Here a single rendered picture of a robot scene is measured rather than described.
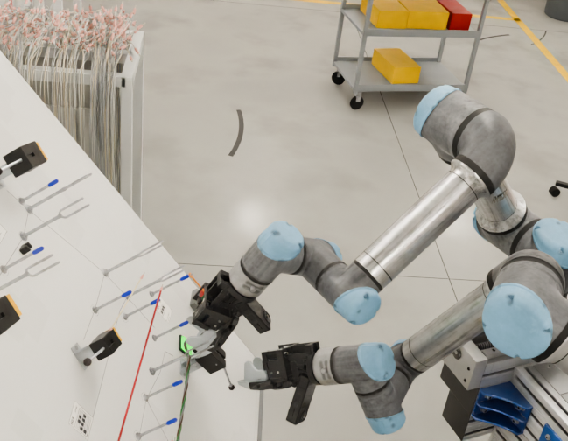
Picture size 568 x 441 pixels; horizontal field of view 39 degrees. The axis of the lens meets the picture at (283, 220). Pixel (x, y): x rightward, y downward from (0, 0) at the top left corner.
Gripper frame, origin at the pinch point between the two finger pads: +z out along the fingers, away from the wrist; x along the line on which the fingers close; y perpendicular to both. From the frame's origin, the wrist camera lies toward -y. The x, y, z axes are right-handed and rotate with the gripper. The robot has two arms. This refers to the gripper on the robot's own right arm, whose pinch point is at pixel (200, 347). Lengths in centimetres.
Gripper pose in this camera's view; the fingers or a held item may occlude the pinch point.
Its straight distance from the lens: 169.5
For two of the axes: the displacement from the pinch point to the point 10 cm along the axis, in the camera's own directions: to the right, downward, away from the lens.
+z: -5.6, 6.5, 5.1
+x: 0.7, 6.5, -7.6
